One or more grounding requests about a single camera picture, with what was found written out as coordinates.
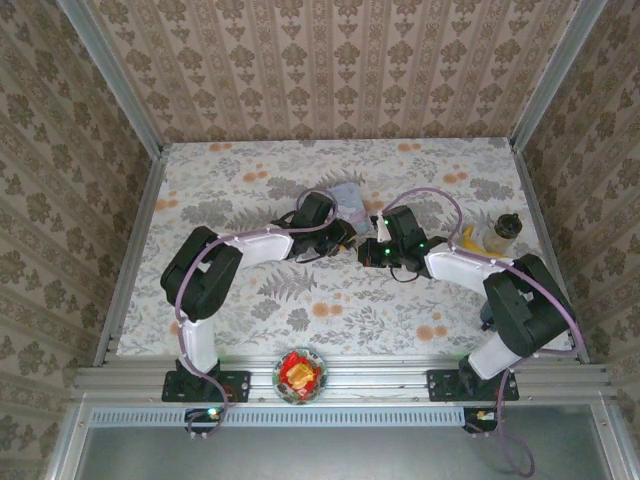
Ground right controller board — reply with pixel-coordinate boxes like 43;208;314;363
462;406;500;434

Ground clear bottle with black cap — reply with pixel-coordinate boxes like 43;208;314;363
481;212;524;254

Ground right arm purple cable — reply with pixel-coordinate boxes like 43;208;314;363
382;186;578;479

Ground red yellow snack packets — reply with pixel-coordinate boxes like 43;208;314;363
278;350;322;395

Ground light blue cartoon tin box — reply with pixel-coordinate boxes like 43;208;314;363
328;181;370;234

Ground aluminium frame post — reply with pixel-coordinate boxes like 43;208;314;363
508;0;609;152
55;0;166;159

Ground aluminium table side rail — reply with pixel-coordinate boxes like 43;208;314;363
508;138;592;365
93;151;170;366

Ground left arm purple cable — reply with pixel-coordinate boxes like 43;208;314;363
173;188;337;442

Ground yellow banana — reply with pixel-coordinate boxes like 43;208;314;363
459;225;506;259

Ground patterned bowl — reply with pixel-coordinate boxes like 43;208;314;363
271;345;330;406

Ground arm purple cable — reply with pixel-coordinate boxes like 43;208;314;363
173;188;337;442
382;186;578;479

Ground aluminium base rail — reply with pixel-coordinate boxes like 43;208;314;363
73;353;617;403

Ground left controller board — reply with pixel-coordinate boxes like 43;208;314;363
183;406;225;434

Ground controller board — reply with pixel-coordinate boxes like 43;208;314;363
183;406;225;434
462;406;500;434

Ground grey slotted cable duct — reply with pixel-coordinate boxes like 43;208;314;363
88;405;465;428

